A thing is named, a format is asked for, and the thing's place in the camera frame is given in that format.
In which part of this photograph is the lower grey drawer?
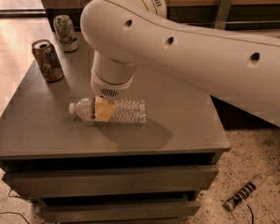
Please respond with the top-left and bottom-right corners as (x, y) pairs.
(37, 202), (200, 223)

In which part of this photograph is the metal rail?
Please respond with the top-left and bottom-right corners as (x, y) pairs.
(182, 21), (280, 27)

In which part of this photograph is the clear plastic water bottle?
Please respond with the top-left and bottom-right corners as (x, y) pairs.
(69, 96), (147, 124)

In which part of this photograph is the right metal wall bracket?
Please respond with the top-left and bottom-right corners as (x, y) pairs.
(214, 0), (233, 30)

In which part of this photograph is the white power strip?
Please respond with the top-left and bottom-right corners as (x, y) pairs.
(223, 174), (267, 211)

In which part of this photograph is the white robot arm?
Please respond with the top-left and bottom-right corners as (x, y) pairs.
(80, 0), (280, 127)

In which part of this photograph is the white green soda can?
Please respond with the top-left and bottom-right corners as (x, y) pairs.
(53, 15), (78, 52)

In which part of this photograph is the upper grey drawer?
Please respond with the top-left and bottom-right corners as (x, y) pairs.
(4, 165), (217, 198)

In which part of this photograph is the grey drawer cabinet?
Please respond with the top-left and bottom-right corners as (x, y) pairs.
(0, 31), (229, 224)

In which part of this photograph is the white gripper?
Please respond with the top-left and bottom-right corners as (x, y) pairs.
(91, 72), (133, 122)

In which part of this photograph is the grey drawer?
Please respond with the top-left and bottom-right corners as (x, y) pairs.
(37, 202), (200, 223)
(4, 165), (217, 198)

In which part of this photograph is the brown soda can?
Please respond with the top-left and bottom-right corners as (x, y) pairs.
(32, 39), (63, 82)

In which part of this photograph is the black floor cable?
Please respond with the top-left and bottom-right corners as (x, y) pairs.
(0, 189), (38, 224)

